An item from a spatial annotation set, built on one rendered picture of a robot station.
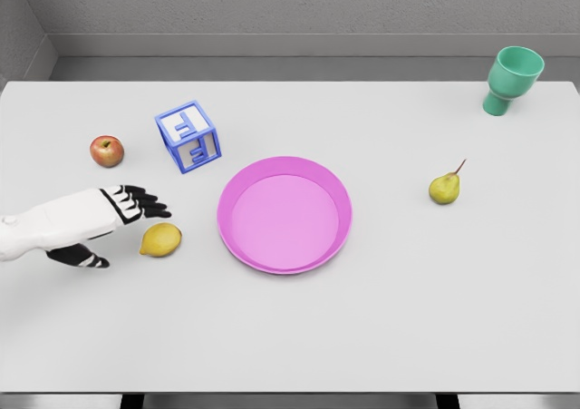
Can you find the green pear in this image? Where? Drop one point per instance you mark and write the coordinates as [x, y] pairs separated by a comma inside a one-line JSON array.
[[445, 188]]

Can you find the red apple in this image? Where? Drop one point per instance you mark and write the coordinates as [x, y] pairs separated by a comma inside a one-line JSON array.
[[107, 151]]

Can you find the blue letter block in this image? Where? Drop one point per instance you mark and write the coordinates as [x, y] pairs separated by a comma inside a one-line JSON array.
[[188, 136]]

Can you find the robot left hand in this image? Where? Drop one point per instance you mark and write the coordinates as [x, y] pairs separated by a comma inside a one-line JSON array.
[[77, 216]]

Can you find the pink round plate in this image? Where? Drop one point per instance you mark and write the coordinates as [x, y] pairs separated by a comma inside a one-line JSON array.
[[284, 216]]

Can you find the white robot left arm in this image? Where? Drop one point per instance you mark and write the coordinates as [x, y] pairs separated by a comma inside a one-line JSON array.
[[11, 239]]

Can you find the green footed cup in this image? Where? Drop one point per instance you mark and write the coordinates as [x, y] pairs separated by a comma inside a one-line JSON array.
[[512, 79]]

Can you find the yellow lemon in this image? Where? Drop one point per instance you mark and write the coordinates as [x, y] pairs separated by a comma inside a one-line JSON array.
[[161, 240]]

